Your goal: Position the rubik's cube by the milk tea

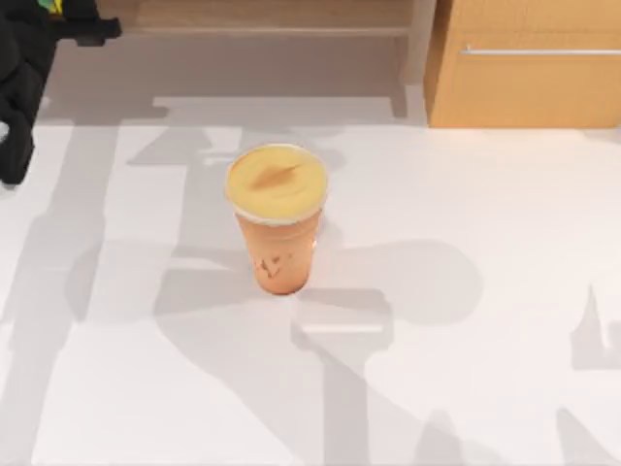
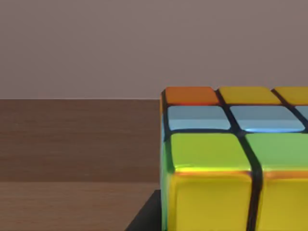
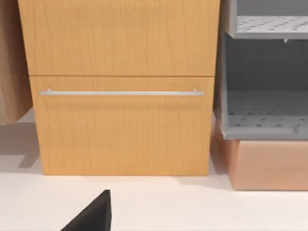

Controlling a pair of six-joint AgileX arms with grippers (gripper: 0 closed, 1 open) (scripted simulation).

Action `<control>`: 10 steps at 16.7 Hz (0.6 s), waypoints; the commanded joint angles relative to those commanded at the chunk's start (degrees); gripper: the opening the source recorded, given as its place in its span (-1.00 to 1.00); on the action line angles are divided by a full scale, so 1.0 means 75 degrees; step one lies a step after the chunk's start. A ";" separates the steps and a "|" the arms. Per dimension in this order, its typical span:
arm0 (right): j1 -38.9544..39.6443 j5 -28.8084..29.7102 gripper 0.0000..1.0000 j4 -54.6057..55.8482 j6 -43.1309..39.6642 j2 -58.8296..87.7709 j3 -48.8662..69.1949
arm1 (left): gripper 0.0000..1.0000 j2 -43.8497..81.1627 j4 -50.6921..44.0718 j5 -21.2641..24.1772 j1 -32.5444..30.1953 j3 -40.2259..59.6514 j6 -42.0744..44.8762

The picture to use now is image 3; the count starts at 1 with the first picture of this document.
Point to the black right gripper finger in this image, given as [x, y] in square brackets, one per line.
[96, 216]

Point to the pale brown wooden cupboard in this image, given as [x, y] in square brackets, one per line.
[12, 60]

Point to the pale wooden drawer front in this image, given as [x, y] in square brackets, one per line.
[269, 163]

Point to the plain wooden drawer front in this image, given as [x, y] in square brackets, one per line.
[120, 36]

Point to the grey pierced shelf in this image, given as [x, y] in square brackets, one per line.
[269, 24]

